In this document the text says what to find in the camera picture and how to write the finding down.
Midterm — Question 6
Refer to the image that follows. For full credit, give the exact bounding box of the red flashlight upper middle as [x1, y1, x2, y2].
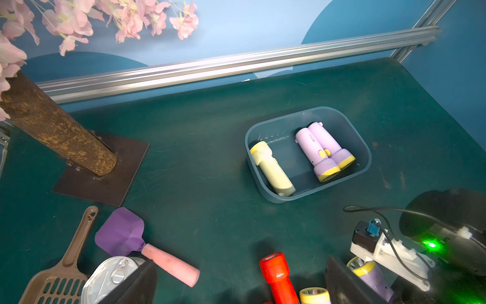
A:
[259, 252, 299, 304]

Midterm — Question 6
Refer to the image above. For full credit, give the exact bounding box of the purple flashlight lit head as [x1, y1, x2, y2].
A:
[296, 127, 341, 182]

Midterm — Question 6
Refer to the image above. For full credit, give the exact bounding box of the brown slotted litter scoop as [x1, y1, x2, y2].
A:
[19, 206, 98, 303]

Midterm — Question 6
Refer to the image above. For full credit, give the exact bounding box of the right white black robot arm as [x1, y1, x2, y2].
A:
[344, 188, 485, 303]

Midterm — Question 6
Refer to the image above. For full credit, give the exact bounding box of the horizontal aluminium frame rail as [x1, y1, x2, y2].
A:
[38, 25, 443, 104]

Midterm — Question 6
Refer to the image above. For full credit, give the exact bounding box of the pale green flashlight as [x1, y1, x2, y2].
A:
[250, 141, 296, 197]

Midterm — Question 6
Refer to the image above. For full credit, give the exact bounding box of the brown tree base plate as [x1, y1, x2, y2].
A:
[52, 131, 150, 207]

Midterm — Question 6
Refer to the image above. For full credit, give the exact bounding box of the purple spatula pink handle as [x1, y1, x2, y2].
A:
[95, 207, 200, 288]

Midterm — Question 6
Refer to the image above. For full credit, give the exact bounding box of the pink cherry blossom tree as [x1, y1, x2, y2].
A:
[1, 1, 199, 176]

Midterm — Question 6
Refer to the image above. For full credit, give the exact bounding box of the metal tin can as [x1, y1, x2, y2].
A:
[80, 256, 146, 304]

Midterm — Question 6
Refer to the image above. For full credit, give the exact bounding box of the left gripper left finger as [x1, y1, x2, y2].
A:
[99, 260, 158, 303]

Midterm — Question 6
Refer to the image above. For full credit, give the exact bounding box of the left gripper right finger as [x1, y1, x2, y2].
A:
[325, 257, 387, 304]

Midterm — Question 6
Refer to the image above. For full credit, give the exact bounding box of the blue-grey plastic storage box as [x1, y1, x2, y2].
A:
[245, 106, 372, 203]

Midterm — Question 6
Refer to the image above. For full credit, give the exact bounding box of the purple flashlight yellow head middle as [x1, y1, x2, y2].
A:
[299, 287, 331, 304]

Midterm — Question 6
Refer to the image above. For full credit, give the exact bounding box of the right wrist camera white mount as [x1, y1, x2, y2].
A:
[350, 220, 435, 291]

